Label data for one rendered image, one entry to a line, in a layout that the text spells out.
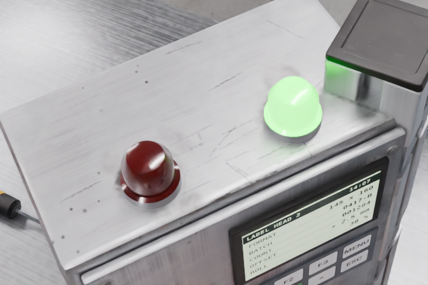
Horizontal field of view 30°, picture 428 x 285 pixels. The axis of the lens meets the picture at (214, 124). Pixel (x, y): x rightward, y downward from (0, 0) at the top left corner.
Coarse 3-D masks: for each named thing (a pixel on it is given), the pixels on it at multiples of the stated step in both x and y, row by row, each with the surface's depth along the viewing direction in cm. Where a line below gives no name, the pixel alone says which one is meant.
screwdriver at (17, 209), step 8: (0, 192) 108; (0, 200) 107; (8, 200) 107; (16, 200) 108; (0, 208) 107; (8, 208) 107; (16, 208) 108; (8, 216) 107; (24, 216) 107; (32, 216) 107; (40, 224) 106
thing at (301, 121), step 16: (288, 80) 35; (304, 80) 35; (272, 96) 35; (288, 96) 34; (304, 96) 34; (272, 112) 35; (288, 112) 34; (304, 112) 34; (320, 112) 36; (272, 128) 35; (288, 128) 35; (304, 128) 35
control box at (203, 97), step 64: (128, 64) 39; (192, 64) 38; (256, 64) 38; (320, 64) 38; (64, 128) 37; (128, 128) 36; (192, 128) 36; (256, 128) 36; (320, 128) 36; (384, 128) 36; (64, 192) 35; (192, 192) 34; (256, 192) 35; (384, 192) 40; (64, 256) 33; (128, 256) 33; (192, 256) 35
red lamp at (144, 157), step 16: (144, 144) 33; (160, 144) 33; (128, 160) 33; (144, 160) 33; (160, 160) 33; (128, 176) 33; (144, 176) 33; (160, 176) 33; (176, 176) 34; (128, 192) 34; (144, 192) 33; (160, 192) 33; (176, 192) 34; (144, 208) 34
